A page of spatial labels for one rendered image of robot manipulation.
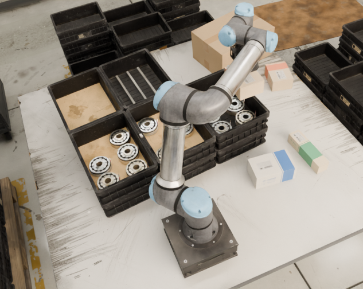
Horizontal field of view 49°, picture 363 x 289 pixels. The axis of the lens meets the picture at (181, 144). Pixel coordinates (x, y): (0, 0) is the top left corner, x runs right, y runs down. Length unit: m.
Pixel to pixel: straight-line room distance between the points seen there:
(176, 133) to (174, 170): 0.17
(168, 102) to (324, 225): 0.94
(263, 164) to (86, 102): 1.02
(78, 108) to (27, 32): 2.43
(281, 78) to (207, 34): 0.51
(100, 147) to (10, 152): 1.47
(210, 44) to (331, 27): 1.98
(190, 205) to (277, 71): 1.16
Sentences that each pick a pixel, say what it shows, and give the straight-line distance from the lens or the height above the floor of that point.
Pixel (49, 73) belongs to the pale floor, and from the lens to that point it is 3.96.
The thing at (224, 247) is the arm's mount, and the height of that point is 0.81.
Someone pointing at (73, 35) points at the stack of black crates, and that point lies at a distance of 3.36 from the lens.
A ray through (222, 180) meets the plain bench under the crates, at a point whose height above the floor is 0.70.
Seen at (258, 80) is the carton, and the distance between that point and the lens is 1.85.
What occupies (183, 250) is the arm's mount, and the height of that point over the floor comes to 0.80.
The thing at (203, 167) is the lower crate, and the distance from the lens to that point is 1.99.
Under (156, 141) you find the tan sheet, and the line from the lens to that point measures 2.00.
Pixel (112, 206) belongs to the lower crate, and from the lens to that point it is 1.90.
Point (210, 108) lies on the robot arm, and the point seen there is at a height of 1.40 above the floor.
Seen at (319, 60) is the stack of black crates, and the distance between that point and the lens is 3.36.
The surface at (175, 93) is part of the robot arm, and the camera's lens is 1.37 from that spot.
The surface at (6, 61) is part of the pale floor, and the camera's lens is 4.31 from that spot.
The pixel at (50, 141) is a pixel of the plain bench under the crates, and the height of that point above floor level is 0.70.
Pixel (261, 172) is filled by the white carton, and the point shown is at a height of 0.79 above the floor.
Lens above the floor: 2.35
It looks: 51 degrees down
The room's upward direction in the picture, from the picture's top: 8 degrees counter-clockwise
